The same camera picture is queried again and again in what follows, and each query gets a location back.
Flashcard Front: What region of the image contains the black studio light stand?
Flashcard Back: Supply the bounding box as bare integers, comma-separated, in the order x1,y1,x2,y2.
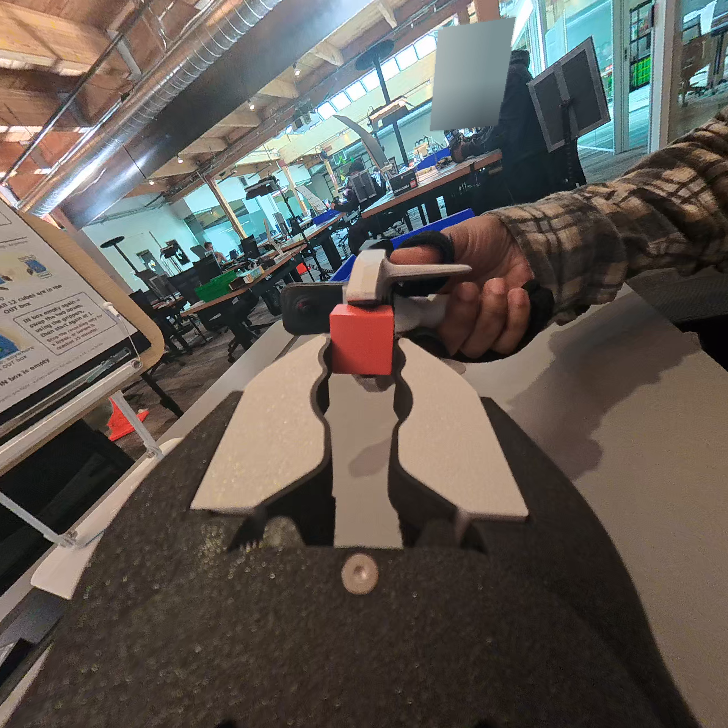
244,175,320,269

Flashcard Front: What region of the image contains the orange traffic cone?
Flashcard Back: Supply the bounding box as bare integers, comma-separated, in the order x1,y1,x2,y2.
107,396,150,442

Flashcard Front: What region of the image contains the person's right hand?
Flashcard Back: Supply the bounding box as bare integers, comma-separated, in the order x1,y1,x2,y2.
444,214,535,360

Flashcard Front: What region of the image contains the long wooden desk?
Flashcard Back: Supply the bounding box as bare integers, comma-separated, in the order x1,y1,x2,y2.
181,255,303,360
255,210,349,275
361,148,505,235

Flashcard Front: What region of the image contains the white tablet stand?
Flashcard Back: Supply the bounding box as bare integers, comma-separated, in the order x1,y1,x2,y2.
0,363,184,601

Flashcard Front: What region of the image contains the white instruction sheet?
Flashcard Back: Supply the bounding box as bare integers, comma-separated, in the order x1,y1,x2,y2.
0,199,141,414

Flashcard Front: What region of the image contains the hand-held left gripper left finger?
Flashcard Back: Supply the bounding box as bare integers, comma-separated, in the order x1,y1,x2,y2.
190,334,336,549

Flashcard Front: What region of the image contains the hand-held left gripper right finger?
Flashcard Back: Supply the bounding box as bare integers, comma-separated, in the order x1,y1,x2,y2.
388,338,531,549

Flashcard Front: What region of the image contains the stack of green bins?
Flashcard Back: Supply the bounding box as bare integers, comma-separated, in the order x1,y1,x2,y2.
195,270,239,303

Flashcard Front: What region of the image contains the grey standing monitor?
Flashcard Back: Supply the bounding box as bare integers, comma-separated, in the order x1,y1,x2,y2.
527,36,613,154

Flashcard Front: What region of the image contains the red wooden cube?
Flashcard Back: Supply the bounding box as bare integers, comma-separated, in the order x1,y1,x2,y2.
329,303,395,377

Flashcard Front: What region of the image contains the person's right forearm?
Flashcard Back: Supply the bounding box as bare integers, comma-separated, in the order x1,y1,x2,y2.
488,110,728,326

